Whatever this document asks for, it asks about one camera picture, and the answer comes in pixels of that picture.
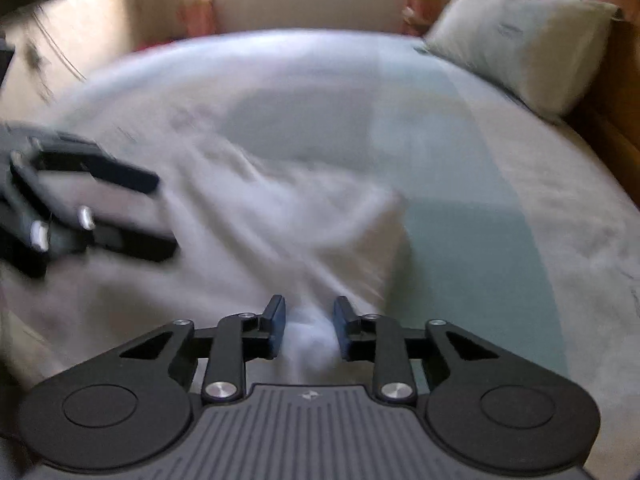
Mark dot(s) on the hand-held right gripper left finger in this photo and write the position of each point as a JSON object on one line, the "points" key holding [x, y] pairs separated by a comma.
{"points": [[275, 322]]}

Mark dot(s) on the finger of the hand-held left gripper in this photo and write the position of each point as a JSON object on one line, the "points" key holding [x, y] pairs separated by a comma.
{"points": [[140, 245], [115, 172]]}

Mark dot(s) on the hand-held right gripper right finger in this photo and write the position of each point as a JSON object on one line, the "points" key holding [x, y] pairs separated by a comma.
{"points": [[345, 322]]}

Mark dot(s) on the white printed t-shirt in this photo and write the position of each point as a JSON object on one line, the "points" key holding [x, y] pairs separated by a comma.
{"points": [[200, 240]]}

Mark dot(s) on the red object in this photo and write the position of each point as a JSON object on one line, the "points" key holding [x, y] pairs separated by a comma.
{"points": [[150, 44]]}

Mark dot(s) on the patchwork bed sheet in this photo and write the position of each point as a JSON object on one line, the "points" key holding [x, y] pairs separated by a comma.
{"points": [[450, 160]]}

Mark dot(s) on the pale green pillow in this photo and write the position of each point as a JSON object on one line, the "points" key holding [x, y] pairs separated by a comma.
{"points": [[520, 45]]}

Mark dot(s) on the wooden headboard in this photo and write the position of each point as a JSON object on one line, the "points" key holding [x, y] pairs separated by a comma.
{"points": [[600, 60]]}

